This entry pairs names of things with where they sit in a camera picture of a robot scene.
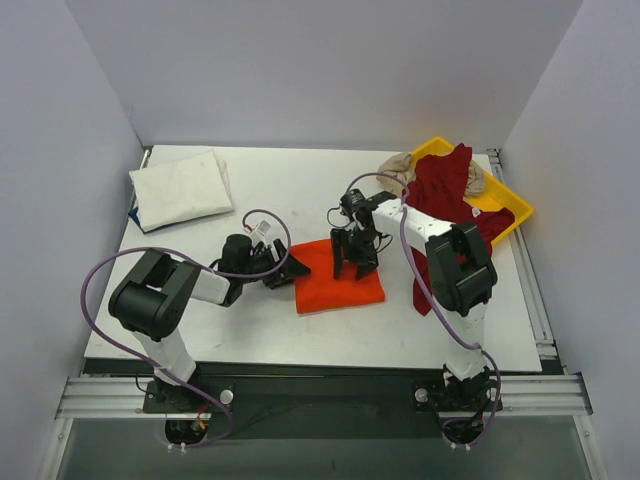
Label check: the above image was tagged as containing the orange t shirt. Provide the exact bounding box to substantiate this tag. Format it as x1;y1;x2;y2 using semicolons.
291;239;385;314

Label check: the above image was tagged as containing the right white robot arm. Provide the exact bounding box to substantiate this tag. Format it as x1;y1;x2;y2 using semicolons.
330;189;497;408

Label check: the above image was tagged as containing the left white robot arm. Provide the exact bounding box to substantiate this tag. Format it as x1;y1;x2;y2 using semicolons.
108;234;311;412

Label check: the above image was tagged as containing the beige t shirt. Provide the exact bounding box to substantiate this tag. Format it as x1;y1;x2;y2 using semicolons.
377;152;487;198

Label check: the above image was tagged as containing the folded white t shirt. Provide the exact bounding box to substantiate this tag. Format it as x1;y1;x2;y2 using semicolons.
129;150;233;233

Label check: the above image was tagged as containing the dark red t shirt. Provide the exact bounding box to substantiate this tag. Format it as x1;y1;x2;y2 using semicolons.
399;143;516;317

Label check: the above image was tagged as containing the folded blue t shirt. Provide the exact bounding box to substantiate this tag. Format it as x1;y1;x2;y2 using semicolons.
128;207;147;234

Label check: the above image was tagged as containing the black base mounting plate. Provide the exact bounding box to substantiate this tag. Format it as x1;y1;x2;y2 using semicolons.
143;368;497;445

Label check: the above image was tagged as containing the yellow plastic bin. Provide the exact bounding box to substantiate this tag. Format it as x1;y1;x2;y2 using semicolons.
412;137;534;247

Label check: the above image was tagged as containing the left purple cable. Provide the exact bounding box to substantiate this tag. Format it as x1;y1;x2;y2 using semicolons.
81;209;292;447

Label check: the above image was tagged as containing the purple cable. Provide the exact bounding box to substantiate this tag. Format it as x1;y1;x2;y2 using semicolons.
344;172;502;447
81;209;292;447

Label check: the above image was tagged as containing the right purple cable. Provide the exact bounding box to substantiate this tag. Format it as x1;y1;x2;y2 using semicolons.
344;172;502;447

